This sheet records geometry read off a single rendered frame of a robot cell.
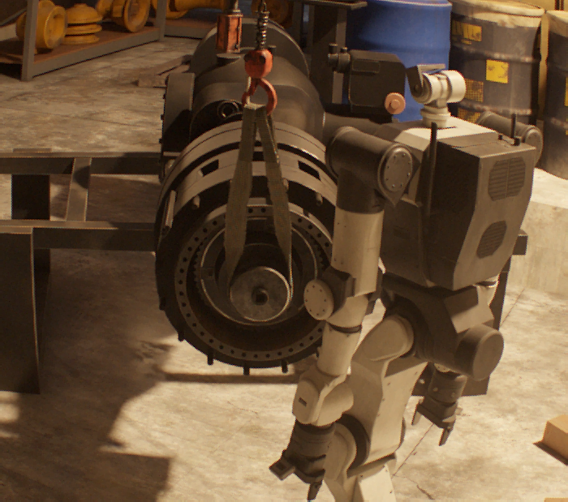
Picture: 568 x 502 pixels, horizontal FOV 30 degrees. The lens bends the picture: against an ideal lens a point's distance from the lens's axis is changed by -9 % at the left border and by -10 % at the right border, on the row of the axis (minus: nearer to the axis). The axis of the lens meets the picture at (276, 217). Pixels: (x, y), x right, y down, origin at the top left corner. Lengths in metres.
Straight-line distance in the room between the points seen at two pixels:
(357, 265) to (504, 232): 0.32
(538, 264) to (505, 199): 3.19
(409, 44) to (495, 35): 0.54
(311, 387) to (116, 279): 2.94
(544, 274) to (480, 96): 1.04
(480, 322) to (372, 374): 0.29
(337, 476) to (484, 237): 0.72
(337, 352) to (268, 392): 1.93
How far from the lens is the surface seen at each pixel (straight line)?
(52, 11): 9.90
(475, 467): 3.71
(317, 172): 2.99
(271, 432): 3.85
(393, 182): 2.05
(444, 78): 2.24
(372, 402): 2.48
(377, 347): 2.37
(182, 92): 4.10
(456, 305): 2.26
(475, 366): 2.24
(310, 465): 2.39
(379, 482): 2.64
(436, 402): 2.68
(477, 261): 2.21
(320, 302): 2.17
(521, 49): 5.78
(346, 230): 2.11
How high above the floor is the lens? 1.86
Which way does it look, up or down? 18 degrees down
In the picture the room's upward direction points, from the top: 4 degrees clockwise
